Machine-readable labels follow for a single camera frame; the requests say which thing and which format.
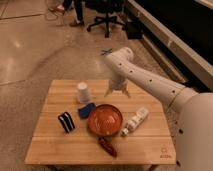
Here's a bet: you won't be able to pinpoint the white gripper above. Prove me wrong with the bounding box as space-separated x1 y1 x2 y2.
104 74 131 98

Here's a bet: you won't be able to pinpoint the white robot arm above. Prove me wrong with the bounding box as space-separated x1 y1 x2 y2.
104 47 213 171

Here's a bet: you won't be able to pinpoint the black white striped eraser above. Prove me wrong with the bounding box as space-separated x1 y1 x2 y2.
58 112 75 133

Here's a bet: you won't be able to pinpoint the orange bowl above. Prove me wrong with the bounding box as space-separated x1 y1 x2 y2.
87 104 123 136

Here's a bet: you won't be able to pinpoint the blue sponge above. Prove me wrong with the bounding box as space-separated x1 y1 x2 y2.
78 103 96 119

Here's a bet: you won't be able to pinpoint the wooden table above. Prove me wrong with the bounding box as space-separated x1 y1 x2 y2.
25 80 176 165

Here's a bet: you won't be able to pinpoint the dark red chili pepper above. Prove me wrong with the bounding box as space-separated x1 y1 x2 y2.
98 137 117 157

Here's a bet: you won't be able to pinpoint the black box on floor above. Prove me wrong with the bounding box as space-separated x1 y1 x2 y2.
125 18 143 39

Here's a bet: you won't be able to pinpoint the black office chair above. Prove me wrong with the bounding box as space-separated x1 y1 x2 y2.
85 0 125 38

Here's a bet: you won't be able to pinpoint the person's legs and shoes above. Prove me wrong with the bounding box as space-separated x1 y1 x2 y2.
48 0 86 28

